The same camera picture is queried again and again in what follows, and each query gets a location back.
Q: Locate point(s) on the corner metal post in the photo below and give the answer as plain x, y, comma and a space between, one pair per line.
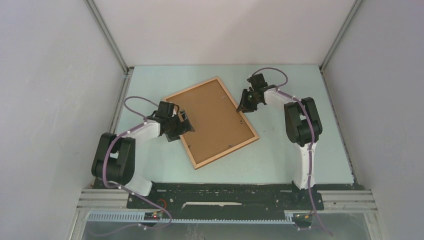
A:
110, 41
353, 12

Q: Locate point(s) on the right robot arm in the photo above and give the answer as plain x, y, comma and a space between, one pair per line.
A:
302, 123

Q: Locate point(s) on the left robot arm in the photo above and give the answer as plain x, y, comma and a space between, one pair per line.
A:
115, 157

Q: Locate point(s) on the right corner metal post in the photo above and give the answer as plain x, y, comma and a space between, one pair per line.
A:
353, 12

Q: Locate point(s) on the aluminium rail frame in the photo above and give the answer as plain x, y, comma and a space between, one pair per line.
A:
118, 205

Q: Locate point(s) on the brown cardboard backing board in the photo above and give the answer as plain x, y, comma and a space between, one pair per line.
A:
212, 122

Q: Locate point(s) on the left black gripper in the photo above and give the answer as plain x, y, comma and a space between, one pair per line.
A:
183, 127

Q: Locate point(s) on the left corner metal post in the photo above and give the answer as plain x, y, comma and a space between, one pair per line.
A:
110, 41

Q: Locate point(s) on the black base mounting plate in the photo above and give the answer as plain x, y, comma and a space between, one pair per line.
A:
234, 202

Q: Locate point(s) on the small green circuit board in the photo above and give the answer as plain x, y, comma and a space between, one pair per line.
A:
153, 216

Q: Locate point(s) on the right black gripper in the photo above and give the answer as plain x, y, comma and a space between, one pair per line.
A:
243, 106

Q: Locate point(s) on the wooden picture frame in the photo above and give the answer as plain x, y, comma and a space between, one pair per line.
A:
245, 119

